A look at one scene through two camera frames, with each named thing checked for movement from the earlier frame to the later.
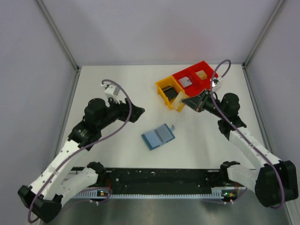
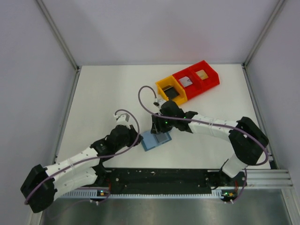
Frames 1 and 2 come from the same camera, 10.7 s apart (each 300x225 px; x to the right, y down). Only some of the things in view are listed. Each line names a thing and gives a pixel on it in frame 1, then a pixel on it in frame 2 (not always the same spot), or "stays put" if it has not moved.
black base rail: x=158 y=180 stays put
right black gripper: x=202 y=102 -> x=158 y=125
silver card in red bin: x=185 y=81 stays put
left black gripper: x=128 y=108 -> x=135 y=136
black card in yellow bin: x=171 y=93 stays put
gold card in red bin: x=202 y=74 stays put
